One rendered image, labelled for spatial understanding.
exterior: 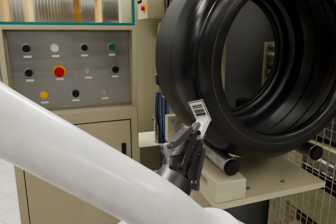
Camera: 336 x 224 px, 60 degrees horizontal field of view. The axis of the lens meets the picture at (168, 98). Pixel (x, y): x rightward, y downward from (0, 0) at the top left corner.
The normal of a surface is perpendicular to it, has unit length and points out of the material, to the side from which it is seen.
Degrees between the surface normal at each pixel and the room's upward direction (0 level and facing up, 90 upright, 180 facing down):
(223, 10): 84
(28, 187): 90
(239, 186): 90
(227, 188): 90
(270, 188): 0
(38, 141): 63
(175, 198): 47
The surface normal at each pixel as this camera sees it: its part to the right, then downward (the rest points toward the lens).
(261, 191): 0.00, -0.97
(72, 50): 0.33, 0.21
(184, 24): -0.78, -0.18
